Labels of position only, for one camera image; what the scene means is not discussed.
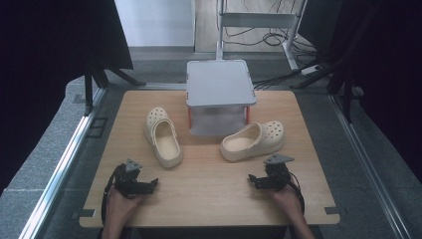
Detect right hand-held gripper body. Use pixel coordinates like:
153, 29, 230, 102
261, 153, 296, 192

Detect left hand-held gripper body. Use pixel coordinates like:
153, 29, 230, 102
113, 158, 149, 199

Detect person's left hand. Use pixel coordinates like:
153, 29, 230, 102
105, 185, 145, 231

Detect person's right hand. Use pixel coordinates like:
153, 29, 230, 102
269, 185, 305, 221

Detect cream clog shoe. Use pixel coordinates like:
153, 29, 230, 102
143, 106, 184, 169
219, 119, 286, 163

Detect grey shoe rack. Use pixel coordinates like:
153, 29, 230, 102
185, 59, 258, 137

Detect black tripod stand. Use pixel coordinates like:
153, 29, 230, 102
290, 56, 357, 124
83, 54, 147, 118

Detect white power strip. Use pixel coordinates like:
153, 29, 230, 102
300, 64, 322, 77

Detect black curtain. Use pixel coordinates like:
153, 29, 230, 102
297, 0, 422, 184
0, 0, 134, 197

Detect white metal stand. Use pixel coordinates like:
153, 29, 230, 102
215, 0, 309, 73

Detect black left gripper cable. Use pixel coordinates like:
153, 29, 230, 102
101, 164, 126, 227

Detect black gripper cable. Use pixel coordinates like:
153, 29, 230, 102
101, 164, 126, 227
287, 170, 307, 214

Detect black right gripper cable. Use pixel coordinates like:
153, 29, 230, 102
287, 170, 307, 214

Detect aluminium rail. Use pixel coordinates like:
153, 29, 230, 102
327, 94, 413, 239
18, 87, 107, 239

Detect black floor cables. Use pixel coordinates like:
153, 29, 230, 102
222, 0, 336, 92

